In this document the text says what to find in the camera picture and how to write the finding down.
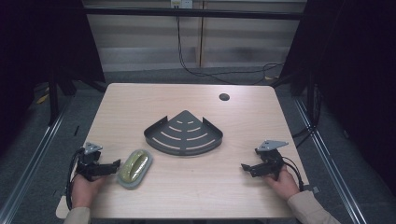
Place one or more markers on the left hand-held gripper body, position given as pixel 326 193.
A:
pixel 88 164

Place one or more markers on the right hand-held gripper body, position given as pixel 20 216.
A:
pixel 270 161

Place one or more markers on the person's left hand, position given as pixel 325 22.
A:
pixel 83 190

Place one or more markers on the person's right hand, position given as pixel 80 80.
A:
pixel 284 185

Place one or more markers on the black metal stand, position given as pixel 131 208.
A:
pixel 53 99

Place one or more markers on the black metal corner shelf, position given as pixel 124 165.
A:
pixel 183 135

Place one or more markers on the yellow floor tape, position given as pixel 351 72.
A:
pixel 42 99

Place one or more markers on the black curtain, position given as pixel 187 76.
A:
pixel 355 62
pixel 40 43

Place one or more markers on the black horizontal metal bar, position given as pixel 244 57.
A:
pixel 193 13

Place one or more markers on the metal floor rail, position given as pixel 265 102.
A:
pixel 327 161
pixel 29 161

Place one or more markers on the white wall socket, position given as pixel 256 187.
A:
pixel 181 3

